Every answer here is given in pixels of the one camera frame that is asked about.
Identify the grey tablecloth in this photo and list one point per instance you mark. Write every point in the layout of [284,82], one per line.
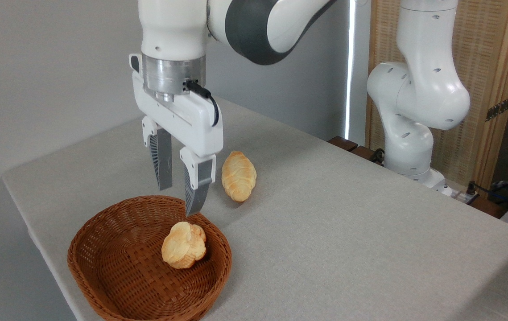
[325,232]

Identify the short round bread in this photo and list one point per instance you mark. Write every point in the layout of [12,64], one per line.
[183,246]

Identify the brown wicker basket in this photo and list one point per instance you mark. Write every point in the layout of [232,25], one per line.
[138,290]

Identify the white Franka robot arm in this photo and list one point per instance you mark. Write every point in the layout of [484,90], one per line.
[423,89]

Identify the metal screen hinge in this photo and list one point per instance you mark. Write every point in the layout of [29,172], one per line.
[499,108]

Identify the bamboo folding screen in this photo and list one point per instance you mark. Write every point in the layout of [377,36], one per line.
[481,44]

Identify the dark wooden plank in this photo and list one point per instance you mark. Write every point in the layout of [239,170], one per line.
[342,143]
[488,207]
[363,152]

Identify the long twisted bread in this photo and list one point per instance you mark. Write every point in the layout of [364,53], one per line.
[238,176]

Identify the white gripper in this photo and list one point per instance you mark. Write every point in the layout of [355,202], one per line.
[198,129]

